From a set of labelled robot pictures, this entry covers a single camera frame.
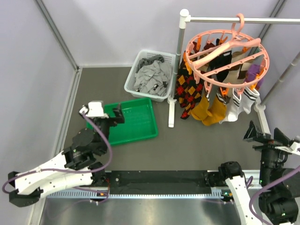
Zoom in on black argyle sock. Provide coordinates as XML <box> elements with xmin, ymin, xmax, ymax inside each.
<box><xmin>174</xmin><ymin>59</ymin><xmax>203</xmax><ymax>120</ymax></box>

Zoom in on black white striped sock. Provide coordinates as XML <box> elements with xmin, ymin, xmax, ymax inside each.
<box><xmin>209</xmin><ymin>51</ymin><xmax>232</xmax><ymax>83</ymax></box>

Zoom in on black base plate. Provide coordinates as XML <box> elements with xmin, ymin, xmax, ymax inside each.
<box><xmin>79</xmin><ymin>170</ymin><xmax>235</xmax><ymax>195</ymax></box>

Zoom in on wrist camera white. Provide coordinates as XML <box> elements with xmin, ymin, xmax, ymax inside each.
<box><xmin>79</xmin><ymin>101</ymin><xmax>109</xmax><ymax>118</ymax></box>
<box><xmin>276</xmin><ymin>135</ymin><xmax>300</xmax><ymax>156</ymax></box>

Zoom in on white plastic laundry basket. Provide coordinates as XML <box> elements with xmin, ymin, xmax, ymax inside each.
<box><xmin>124</xmin><ymin>50</ymin><xmax>175</xmax><ymax>102</ymax></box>

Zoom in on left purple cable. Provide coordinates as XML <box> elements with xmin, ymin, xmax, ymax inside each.
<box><xmin>2</xmin><ymin>112</ymin><xmax>113</xmax><ymax>221</ymax></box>

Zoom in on pink round clip hanger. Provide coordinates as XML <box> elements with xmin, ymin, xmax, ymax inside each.
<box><xmin>182</xmin><ymin>13</ymin><xmax>270</xmax><ymax>97</ymax></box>

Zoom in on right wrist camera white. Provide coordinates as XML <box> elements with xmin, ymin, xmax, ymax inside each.
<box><xmin>276</xmin><ymin>135</ymin><xmax>300</xmax><ymax>156</ymax></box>

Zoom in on orange brown striped sock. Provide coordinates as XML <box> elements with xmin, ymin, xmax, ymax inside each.
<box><xmin>191</xmin><ymin>96</ymin><xmax>212</xmax><ymax>121</ymax></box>
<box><xmin>202</xmin><ymin>91</ymin><xmax>226</xmax><ymax>126</ymax></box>

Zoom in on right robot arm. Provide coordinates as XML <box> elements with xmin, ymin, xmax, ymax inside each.
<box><xmin>218</xmin><ymin>121</ymin><xmax>300</xmax><ymax>225</ymax></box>

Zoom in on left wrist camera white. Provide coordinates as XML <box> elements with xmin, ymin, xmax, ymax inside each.
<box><xmin>79</xmin><ymin>101</ymin><xmax>109</xmax><ymax>118</ymax></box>

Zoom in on white metal clothes rack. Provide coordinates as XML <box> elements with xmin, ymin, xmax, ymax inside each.
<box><xmin>167</xmin><ymin>9</ymin><xmax>300</xmax><ymax>128</ymax></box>

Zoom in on grey clothes pile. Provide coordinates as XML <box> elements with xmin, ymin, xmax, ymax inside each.
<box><xmin>133</xmin><ymin>54</ymin><xmax>172</xmax><ymax>97</ymax></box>

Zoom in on orange clothes clip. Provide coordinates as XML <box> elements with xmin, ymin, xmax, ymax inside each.
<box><xmin>219</xmin><ymin>87</ymin><xmax>229</xmax><ymax>96</ymax></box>

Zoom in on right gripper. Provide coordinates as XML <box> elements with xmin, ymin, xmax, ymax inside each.
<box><xmin>243</xmin><ymin>119</ymin><xmax>294</xmax><ymax>185</ymax></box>

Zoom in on grey slotted cable duct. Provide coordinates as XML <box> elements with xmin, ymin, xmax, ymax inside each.
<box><xmin>47</xmin><ymin>189</ymin><xmax>233</xmax><ymax>200</ymax></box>

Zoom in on green plastic tray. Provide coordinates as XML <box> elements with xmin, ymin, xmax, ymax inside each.
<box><xmin>86</xmin><ymin>97</ymin><xmax>159</xmax><ymax>146</ymax></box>

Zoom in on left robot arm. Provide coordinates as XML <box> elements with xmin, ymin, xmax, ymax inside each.
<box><xmin>7</xmin><ymin>101</ymin><xmax>125</xmax><ymax>208</ymax></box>

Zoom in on purple cable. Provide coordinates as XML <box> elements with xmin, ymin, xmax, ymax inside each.
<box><xmin>2</xmin><ymin>112</ymin><xmax>113</xmax><ymax>221</ymax></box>
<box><xmin>201</xmin><ymin>165</ymin><xmax>300</xmax><ymax>225</ymax></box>

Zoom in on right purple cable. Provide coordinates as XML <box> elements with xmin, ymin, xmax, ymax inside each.
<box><xmin>201</xmin><ymin>165</ymin><xmax>300</xmax><ymax>225</ymax></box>

